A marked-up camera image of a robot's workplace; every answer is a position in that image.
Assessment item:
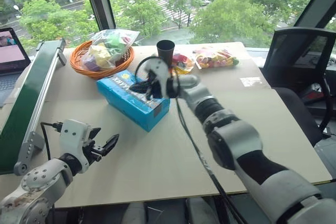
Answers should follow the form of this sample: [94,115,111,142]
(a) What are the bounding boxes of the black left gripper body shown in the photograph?
[83,140,104,163]

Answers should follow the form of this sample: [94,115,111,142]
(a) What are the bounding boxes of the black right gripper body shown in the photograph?
[145,71,169,100]

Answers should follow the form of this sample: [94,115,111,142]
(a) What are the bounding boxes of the blue cardboard shoebox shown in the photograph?
[96,69,171,133]

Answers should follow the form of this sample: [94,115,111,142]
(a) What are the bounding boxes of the orange woven basket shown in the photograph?
[69,40,135,80]

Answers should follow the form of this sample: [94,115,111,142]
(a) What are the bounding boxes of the clear bag of red toys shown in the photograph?
[172,52,195,74]

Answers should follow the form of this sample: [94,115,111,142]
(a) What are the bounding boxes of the black cup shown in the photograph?
[156,39,175,66]

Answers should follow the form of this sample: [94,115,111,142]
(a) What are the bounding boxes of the clear bag of colourful blocks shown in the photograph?
[81,29,141,72]

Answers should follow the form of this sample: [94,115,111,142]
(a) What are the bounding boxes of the clear bag of toy fruit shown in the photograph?
[193,47,240,69]

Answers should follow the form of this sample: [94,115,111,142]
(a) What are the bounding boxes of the grey rounded shape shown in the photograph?
[125,202,146,224]
[186,197,218,224]

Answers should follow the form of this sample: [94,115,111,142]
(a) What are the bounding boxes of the green conveyor belt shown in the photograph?
[0,39,67,176]

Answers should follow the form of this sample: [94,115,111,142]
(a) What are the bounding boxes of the grey laptop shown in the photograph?
[0,27,32,104]

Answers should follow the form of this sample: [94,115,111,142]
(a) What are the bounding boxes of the black mesh office chair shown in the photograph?
[258,27,336,147]

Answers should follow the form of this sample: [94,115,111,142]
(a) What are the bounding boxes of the red black device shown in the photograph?
[301,82,326,104]

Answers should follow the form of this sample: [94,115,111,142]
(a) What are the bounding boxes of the grey box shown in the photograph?
[313,134,336,180]

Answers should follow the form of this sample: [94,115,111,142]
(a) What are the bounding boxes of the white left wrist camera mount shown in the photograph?
[59,119,91,174]

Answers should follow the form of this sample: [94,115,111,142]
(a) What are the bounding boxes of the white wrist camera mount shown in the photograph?
[141,55,170,96]
[59,119,91,174]

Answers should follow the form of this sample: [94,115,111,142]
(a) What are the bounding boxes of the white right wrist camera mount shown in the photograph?
[141,55,170,96]

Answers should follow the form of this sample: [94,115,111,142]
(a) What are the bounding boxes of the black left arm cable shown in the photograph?
[40,121,64,161]

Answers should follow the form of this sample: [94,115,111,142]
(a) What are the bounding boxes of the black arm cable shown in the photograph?
[40,121,64,161]
[134,56,246,224]

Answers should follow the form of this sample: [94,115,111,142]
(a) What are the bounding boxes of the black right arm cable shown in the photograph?
[134,56,246,224]

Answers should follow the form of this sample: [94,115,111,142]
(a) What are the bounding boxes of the dark window frame post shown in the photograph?
[80,0,116,30]
[292,0,336,29]

